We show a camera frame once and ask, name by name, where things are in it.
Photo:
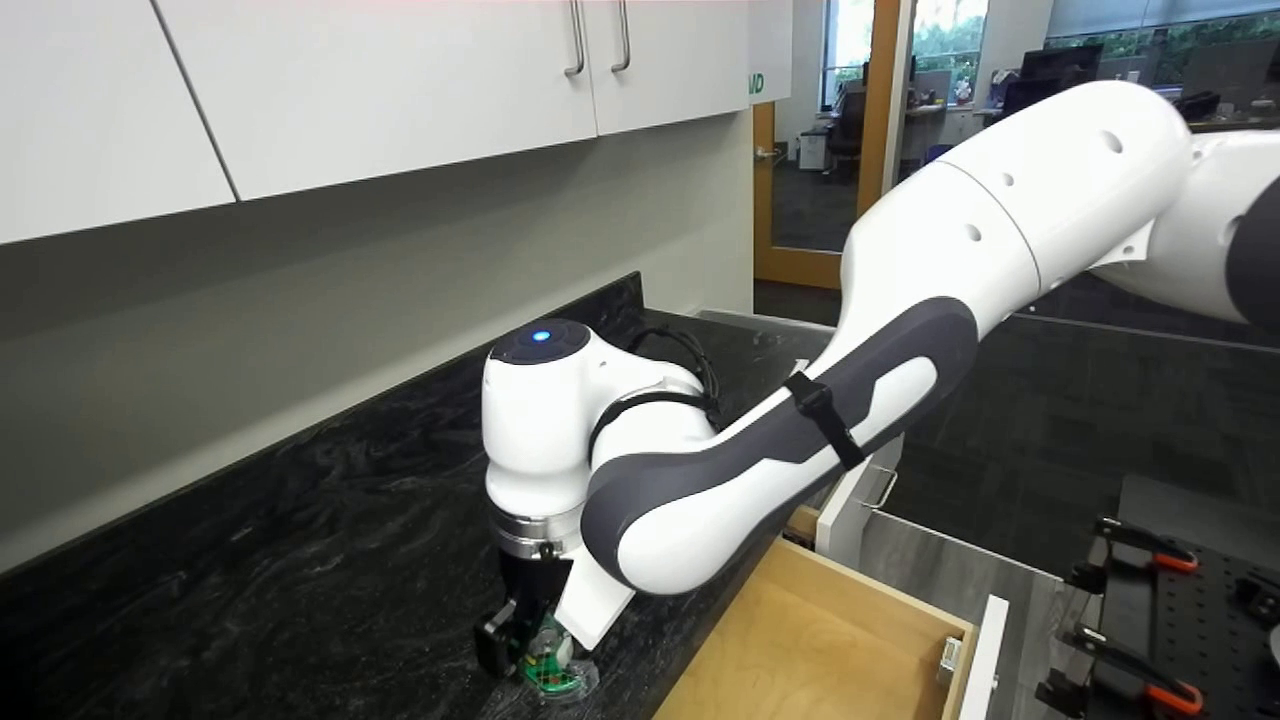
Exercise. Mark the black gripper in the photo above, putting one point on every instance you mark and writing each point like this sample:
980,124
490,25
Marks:
533,583

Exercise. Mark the wooden drawer with white front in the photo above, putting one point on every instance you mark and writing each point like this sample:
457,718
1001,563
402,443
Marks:
814,643
853,501

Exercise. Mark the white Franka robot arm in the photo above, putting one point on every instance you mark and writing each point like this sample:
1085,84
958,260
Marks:
933,265

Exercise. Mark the wooden framed glass door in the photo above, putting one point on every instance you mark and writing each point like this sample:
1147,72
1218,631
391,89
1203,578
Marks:
803,201

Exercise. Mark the black perforated board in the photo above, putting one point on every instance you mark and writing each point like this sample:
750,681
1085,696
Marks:
1203,625

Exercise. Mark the black computer monitor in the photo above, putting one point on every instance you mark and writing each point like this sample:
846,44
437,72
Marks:
1061,63

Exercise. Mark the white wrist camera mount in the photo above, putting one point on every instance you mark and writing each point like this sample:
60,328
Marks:
593,606

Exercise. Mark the small green wall sticker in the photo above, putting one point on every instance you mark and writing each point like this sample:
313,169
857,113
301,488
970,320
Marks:
758,83

